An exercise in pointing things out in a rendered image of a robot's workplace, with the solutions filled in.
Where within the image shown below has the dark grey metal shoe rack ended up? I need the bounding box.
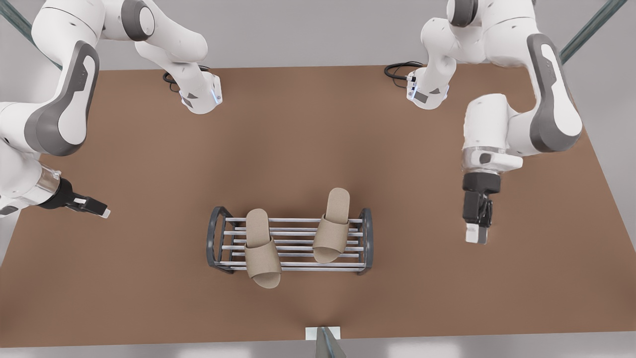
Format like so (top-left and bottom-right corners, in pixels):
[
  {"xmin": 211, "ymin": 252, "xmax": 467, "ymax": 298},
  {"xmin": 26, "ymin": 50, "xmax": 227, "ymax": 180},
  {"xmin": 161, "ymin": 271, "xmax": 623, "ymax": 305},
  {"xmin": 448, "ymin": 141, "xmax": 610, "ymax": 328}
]
[{"xmin": 206, "ymin": 206, "xmax": 374, "ymax": 276}]

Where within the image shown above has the beige slipper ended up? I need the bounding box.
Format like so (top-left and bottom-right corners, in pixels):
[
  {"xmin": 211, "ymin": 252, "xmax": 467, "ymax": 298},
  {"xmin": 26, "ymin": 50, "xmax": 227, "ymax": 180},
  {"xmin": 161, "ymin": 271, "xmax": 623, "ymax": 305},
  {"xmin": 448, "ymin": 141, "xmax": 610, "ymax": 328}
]
[
  {"xmin": 312, "ymin": 187, "xmax": 351, "ymax": 265},
  {"xmin": 243, "ymin": 208, "xmax": 283, "ymax": 289}
]

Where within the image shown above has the silver frame post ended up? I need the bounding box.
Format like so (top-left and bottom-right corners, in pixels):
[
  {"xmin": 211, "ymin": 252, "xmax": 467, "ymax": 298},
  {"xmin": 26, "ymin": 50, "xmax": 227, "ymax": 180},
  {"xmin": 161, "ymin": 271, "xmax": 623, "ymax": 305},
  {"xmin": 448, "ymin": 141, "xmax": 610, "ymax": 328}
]
[
  {"xmin": 0, "ymin": 0, "xmax": 63, "ymax": 71},
  {"xmin": 558, "ymin": 0, "xmax": 630, "ymax": 65},
  {"xmin": 315, "ymin": 326, "xmax": 348, "ymax": 358}
]

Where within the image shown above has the pale frame post foot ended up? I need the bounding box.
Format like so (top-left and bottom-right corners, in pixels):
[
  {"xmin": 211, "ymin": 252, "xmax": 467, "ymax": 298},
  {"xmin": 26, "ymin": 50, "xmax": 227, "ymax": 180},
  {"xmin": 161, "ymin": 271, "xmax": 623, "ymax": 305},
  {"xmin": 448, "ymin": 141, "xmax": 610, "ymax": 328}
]
[{"xmin": 305, "ymin": 326, "xmax": 342, "ymax": 341}]

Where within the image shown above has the black cable loop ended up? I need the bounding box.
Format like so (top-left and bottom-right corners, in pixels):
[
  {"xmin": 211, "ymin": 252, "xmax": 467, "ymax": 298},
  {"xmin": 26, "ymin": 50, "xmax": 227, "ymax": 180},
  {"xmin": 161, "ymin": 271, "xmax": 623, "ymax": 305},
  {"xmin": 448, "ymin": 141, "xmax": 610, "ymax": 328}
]
[
  {"xmin": 384, "ymin": 61, "xmax": 426, "ymax": 90},
  {"xmin": 162, "ymin": 64, "xmax": 212, "ymax": 93}
]

